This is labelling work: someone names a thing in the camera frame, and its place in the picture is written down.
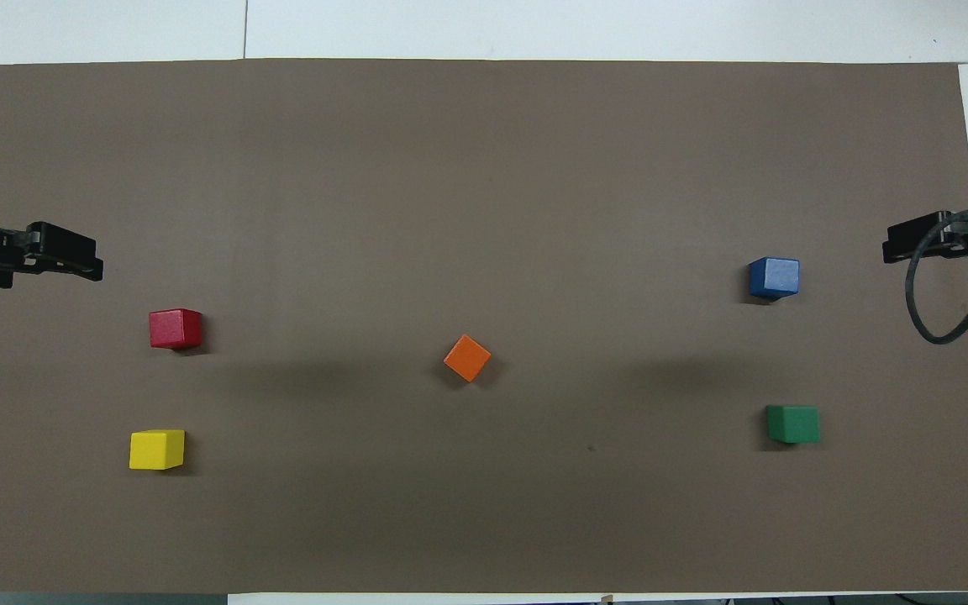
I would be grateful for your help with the green wooden block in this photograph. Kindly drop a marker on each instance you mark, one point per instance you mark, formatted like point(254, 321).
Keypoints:
point(793, 424)

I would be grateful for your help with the orange wooden block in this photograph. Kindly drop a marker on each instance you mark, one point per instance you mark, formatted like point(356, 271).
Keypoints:
point(467, 358)

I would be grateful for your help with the brown table mat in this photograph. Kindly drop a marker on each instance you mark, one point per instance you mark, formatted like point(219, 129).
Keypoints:
point(484, 168)

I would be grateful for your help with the red wooden block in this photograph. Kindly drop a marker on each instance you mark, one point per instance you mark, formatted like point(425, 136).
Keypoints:
point(175, 329)

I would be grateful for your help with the yellow wooden block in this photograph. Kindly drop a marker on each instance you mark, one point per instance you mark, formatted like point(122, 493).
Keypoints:
point(156, 449)

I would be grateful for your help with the blue wooden block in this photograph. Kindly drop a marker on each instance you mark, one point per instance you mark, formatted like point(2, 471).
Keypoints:
point(774, 278)

